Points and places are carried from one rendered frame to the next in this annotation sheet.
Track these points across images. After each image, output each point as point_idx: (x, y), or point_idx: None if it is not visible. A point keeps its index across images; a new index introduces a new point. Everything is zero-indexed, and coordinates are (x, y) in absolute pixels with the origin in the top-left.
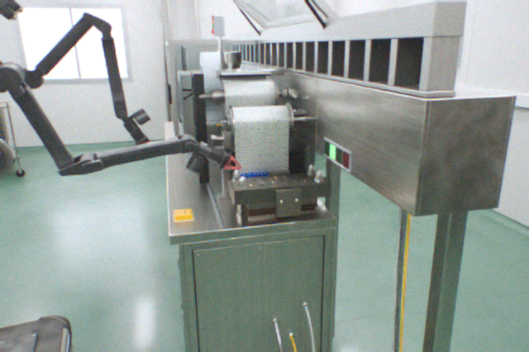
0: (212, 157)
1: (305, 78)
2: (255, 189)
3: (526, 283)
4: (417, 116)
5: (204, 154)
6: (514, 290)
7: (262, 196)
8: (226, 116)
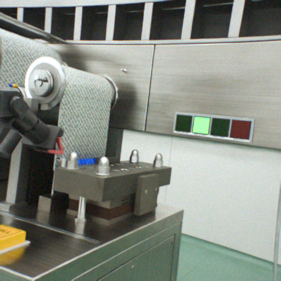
0: (37, 130)
1: (117, 48)
2: (123, 175)
3: (180, 266)
4: None
5: (27, 124)
6: (179, 275)
7: (127, 185)
8: (45, 71)
